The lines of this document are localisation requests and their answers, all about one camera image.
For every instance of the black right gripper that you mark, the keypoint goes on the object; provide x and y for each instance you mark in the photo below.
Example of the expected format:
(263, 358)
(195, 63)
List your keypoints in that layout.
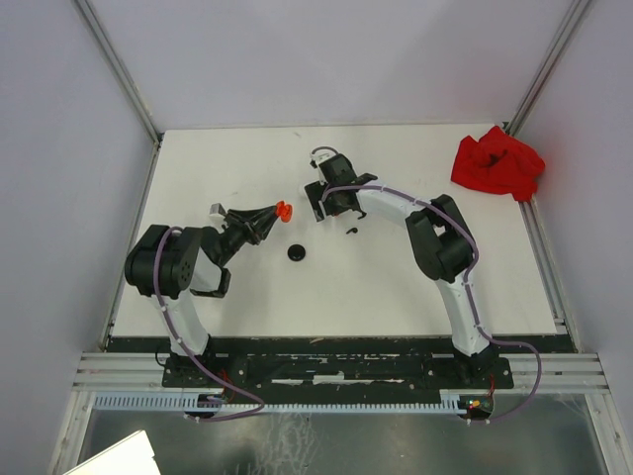
(315, 192)

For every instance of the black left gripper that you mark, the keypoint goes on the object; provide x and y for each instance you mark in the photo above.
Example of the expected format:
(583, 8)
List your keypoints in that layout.
(262, 219)

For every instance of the orange earbud charging case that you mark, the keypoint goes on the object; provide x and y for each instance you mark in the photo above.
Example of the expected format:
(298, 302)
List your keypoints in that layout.
(284, 211)

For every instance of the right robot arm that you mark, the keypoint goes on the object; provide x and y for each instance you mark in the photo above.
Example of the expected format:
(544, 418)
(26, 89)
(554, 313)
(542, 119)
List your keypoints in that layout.
(443, 247)

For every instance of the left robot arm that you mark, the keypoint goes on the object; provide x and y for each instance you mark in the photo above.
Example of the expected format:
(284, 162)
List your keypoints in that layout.
(170, 266)

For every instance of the black earbud charging case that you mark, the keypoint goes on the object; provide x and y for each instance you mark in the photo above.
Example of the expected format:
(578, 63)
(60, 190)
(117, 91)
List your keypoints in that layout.
(296, 252)

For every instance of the red cloth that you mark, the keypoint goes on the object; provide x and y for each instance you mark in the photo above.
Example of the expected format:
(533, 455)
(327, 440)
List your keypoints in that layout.
(497, 164)

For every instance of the white paper sheet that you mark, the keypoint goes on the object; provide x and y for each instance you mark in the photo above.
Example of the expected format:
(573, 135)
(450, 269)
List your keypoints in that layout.
(132, 455)

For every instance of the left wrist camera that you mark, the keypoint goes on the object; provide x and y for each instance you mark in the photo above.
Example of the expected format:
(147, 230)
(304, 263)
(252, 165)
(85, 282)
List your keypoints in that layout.
(217, 212)

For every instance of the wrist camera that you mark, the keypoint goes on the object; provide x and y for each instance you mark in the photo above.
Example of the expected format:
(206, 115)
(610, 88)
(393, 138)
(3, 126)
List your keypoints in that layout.
(217, 212)
(320, 154)

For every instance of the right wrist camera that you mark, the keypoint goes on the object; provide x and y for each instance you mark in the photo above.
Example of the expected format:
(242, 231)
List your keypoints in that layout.
(320, 154)

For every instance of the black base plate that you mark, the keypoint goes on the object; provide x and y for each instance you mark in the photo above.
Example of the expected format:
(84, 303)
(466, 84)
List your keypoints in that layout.
(250, 362)

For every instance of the left aluminium frame post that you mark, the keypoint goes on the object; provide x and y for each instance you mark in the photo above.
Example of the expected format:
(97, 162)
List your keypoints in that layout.
(96, 28)

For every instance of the aluminium frame post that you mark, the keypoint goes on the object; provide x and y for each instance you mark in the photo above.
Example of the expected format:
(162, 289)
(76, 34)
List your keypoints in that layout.
(564, 35)
(96, 28)

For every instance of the aluminium front rail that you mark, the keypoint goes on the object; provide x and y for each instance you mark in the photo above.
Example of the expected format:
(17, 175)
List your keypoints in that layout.
(572, 373)

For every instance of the white cable duct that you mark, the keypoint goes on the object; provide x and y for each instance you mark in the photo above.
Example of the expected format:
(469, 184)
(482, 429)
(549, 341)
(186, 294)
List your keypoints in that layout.
(205, 403)

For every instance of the right aluminium frame post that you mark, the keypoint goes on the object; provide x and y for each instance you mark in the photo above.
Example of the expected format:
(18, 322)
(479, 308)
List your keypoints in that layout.
(564, 35)

